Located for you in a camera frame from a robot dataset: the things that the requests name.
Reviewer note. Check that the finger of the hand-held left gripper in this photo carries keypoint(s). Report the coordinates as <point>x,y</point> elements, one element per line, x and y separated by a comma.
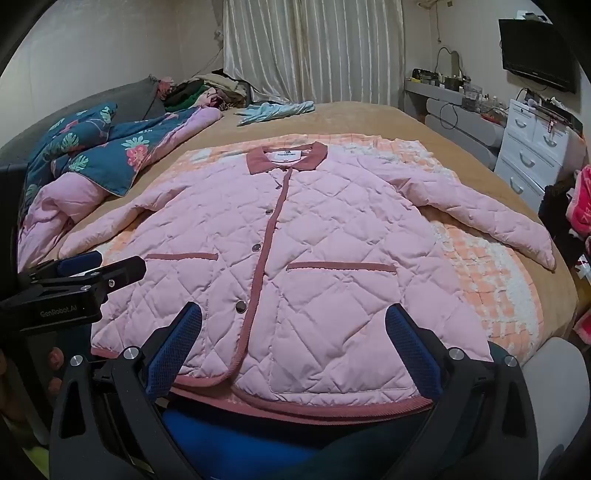
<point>78,264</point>
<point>124,270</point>

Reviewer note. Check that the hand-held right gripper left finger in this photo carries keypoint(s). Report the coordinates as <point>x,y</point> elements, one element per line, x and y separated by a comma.
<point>173,350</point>

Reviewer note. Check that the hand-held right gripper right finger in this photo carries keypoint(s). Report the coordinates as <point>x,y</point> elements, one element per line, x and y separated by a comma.
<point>411,350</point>

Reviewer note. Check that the pink quilted jacket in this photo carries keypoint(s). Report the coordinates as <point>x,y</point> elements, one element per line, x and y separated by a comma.
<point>323,221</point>

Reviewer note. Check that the pile of clothes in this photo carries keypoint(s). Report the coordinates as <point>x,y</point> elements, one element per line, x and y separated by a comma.
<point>203,92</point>

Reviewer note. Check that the person's left hand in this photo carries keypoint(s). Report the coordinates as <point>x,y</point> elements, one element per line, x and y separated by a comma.
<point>55,357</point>

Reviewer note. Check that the person's blue trousers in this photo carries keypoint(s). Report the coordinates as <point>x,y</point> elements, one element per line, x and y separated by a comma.
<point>221,438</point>

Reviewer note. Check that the orange checked printed blanket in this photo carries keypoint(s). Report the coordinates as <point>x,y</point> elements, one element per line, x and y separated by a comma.
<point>489,286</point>

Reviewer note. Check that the person's dark green garment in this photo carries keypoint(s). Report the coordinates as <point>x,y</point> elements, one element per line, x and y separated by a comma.
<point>378,447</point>

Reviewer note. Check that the teal floral quilt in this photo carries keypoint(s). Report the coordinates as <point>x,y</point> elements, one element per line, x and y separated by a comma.
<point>106,157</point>

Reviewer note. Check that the grey padded headboard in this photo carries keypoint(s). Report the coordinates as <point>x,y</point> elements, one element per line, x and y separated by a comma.
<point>92,106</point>

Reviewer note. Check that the black fuzzy cloth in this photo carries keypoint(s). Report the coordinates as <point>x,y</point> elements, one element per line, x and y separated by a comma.
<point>554,212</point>

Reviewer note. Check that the light blue cloth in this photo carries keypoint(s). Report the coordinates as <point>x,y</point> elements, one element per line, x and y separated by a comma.
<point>268,111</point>

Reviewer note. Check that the white drawer cabinet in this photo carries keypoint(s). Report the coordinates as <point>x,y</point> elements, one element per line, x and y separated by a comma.
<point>521,157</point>

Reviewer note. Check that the grey dressing table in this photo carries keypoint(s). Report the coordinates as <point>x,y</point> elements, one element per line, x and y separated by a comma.
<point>457,131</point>

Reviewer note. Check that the pink red cloth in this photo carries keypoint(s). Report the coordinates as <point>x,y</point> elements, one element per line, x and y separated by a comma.
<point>582,203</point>

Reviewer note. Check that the bed with tan cover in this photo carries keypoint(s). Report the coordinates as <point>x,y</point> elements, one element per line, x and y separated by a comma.
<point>369,117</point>

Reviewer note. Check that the group of small bottles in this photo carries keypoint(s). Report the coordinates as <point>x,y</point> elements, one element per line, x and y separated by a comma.
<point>461,87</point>

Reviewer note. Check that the black flat device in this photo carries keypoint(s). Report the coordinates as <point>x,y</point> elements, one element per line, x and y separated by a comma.
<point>556,110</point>

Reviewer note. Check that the small table mirror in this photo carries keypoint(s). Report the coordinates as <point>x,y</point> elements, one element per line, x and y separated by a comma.
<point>454,64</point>

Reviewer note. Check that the white curtain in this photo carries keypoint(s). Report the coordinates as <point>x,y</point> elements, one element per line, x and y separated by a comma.
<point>314,46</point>

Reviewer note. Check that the black wall television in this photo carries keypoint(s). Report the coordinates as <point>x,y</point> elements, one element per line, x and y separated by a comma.
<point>535,50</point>

